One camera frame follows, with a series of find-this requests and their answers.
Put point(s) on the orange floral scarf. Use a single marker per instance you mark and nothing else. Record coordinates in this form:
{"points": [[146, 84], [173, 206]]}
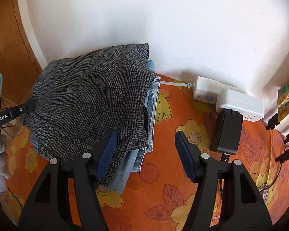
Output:
{"points": [[283, 102]]}

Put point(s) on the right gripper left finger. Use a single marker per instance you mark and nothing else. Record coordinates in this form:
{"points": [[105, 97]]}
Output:
{"points": [[64, 197]]}

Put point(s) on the folded light blue jeans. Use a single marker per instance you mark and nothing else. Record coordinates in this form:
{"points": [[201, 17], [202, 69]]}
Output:
{"points": [[132, 161]]}

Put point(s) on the black power adapter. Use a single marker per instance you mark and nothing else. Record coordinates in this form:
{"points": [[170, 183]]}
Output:
{"points": [[227, 132]]}

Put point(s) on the wooden door frame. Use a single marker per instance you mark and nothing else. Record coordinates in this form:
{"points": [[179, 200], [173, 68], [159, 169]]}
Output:
{"points": [[18, 65]]}

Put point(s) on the orange floral bed sheet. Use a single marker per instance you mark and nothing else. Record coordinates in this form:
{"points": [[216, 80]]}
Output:
{"points": [[159, 196]]}

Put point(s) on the white power strip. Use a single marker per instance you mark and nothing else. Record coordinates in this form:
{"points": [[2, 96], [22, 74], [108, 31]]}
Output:
{"points": [[227, 97]]}

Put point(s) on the dark grey houndstooth shorts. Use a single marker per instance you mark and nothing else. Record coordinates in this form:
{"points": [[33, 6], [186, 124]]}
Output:
{"points": [[79, 100]]}

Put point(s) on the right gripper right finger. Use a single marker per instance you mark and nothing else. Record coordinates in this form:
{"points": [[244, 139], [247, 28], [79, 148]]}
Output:
{"points": [[226, 197]]}

